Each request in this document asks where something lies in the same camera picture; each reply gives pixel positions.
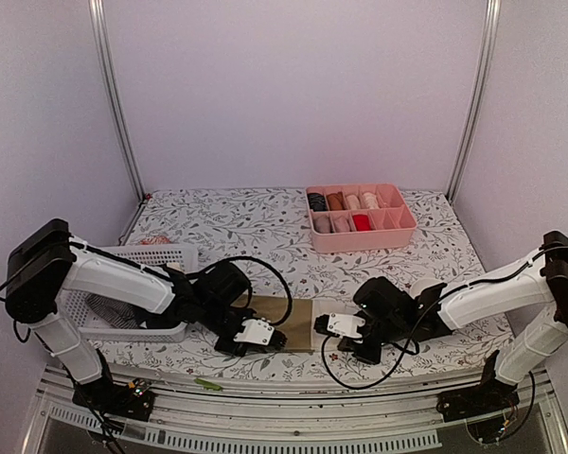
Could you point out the left aluminium frame post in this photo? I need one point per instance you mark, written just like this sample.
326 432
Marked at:
107 69

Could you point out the white bowl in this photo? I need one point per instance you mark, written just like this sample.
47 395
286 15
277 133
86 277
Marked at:
423 283

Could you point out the grey pink rolled underwear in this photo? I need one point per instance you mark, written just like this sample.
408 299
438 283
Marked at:
322 225

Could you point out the pale pink rolled underwear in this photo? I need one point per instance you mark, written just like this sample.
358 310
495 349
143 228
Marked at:
352 202

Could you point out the olive green underwear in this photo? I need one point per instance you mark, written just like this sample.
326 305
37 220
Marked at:
297 326

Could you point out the mauve rolled underwear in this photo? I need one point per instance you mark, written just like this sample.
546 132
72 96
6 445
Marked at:
341 225

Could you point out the grey striped underwear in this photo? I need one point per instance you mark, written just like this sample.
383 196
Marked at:
117 314

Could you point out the aluminium front rail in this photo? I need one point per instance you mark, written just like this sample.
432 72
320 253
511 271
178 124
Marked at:
244 416

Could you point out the cream rolled underwear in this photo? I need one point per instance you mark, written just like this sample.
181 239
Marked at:
370 200

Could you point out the green tape scrap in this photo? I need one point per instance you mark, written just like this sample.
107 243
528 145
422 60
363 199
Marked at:
208 385

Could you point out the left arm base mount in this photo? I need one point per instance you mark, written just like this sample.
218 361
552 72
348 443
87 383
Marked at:
133 400

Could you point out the red rolled underwear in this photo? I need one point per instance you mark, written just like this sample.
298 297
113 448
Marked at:
361 223

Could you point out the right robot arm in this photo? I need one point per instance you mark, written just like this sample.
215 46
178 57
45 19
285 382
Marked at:
387 315

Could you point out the brown rolled underwear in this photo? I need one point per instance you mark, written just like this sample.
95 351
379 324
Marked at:
336 201

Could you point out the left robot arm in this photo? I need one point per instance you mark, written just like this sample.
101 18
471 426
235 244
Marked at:
53 260

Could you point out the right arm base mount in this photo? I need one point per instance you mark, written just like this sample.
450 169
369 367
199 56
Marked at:
489 395

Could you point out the cream underwear in basket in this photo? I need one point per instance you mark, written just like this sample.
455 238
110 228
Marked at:
174 266

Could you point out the right aluminium frame post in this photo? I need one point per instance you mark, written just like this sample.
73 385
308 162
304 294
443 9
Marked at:
479 87

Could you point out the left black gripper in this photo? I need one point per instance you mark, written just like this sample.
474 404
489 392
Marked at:
239 351

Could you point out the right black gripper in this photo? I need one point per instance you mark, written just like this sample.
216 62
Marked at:
369 357

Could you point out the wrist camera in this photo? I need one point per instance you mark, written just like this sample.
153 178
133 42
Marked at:
255 331
345 325

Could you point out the pink divided organizer box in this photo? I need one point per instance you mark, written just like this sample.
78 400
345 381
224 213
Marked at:
392 224

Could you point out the red white cloth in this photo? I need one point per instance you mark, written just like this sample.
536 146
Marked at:
154 240

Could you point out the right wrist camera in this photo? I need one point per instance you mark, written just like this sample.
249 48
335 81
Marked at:
345 325

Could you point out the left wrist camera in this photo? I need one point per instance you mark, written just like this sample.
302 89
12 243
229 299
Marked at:
255 331

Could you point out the floral tablecloth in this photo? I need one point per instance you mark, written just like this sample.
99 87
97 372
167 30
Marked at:
270 227

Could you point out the white plastic laundry basket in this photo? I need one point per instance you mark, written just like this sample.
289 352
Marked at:
129 274

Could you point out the aluminium frame post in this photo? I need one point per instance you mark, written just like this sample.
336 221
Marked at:
479 87
107 69

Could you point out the black striped rolled underwear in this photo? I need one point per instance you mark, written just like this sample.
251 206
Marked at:
317 202

